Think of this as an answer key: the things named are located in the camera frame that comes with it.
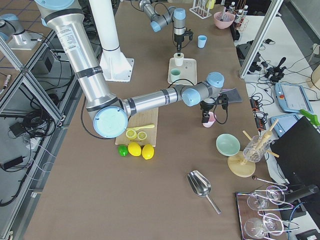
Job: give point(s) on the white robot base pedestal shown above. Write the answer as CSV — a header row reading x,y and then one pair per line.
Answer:
x,y
115,65

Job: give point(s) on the green plastic bowl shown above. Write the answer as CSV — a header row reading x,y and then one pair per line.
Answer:
x,y
227,144

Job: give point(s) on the lemon slice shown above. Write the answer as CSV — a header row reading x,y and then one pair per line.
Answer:
x,y
142,135
131,134

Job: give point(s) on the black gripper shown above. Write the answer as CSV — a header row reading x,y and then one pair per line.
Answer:
x,y
207,106
178,40

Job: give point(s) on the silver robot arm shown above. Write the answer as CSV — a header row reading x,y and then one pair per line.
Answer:
x,y
173,15
110,115

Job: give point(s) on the wine glass near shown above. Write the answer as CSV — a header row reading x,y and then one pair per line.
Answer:
x,y
270,225

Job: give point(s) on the wine glass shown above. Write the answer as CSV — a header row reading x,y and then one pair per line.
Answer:
x,y
270,225
261,199

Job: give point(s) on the lemon slice upper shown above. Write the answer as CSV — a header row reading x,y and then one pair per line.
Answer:
x,y
142,135

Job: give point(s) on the yellow plastic knife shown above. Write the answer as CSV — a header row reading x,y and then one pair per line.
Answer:
x,y
149,126

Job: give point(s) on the whole yellow lemon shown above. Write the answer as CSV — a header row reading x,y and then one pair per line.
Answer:
x,y
148,152
134,149

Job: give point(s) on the wine glass far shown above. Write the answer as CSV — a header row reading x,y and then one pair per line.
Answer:
x,y
261,199

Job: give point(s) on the cream white plastic cup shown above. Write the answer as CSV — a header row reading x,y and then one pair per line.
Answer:
x,y
178,59

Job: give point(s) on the metal muddler black tip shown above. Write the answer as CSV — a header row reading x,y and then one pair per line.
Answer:
x,y
223,14

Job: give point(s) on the grey folded cloth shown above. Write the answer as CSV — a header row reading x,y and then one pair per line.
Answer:
x,y
232,94

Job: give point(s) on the clear textured glass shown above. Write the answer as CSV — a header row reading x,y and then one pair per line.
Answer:
x,y
252,152

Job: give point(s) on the steel ice scoop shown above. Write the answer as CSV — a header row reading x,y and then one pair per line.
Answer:
x,y
201,186

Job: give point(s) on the blue teach pendant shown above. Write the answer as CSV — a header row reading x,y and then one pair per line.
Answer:
x,y
285,122
292,98

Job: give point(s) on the pink plastic cup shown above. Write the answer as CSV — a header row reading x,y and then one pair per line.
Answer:
x,y
211,120

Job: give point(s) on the green plastic cup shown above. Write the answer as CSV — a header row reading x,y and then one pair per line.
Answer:
x,y
175,74

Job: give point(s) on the wooden cup rack stand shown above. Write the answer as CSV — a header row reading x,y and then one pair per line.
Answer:
x,y
242,167

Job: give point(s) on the black monitor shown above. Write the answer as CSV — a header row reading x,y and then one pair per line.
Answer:
x,y
299,153

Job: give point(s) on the blue plastic cup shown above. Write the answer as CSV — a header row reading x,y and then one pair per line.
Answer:
x,y
201,41

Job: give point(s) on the white wire cup rack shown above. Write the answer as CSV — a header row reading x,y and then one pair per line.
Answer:
x,y
200,9

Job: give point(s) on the cream rabbit serving tray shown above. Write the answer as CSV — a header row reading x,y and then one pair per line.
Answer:
x,y
188,72

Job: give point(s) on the lemon slice lower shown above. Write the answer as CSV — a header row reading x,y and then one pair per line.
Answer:
x,y
131,134

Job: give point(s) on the pink bowl with ice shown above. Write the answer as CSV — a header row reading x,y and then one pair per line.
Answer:
x,y
228,19

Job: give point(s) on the green lime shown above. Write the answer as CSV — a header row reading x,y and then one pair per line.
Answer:
x,y
123,150

